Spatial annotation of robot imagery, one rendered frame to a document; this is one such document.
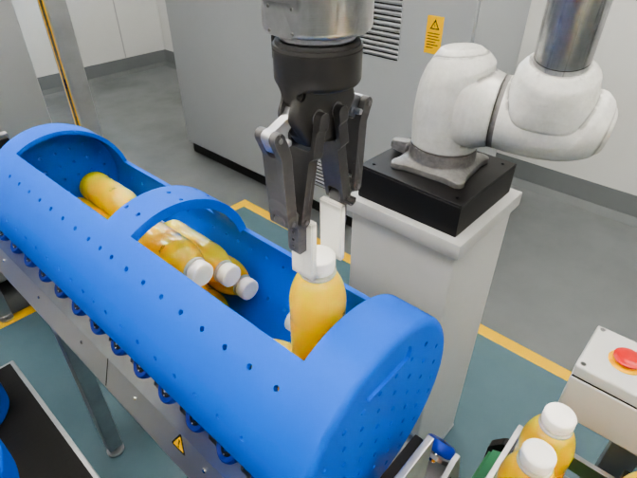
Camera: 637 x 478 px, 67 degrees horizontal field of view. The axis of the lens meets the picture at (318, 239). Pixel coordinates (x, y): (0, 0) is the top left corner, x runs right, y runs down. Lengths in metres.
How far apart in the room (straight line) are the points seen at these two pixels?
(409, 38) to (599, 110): 1.31
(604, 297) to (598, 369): 2.03
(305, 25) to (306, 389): 0.34
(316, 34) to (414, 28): 1.87
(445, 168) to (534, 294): 1.58
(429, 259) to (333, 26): 0.84
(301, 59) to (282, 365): 0.31
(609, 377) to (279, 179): 0.52
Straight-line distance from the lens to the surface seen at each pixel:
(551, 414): 0.71
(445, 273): 1.15
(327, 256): 0.52
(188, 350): 0.62
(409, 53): 2.27
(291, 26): 0.39
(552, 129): 1.05
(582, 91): 1.03
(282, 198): 0.43
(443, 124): 1.09
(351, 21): 0.39
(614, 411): 0.78
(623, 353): 0.78
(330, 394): 0.50
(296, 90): 0.41
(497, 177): 1.20
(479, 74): 1.08
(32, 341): 2.53
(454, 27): 2.15
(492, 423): 2.05
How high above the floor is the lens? 1.61
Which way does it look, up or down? 35 degrees down
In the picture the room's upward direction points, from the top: straight up
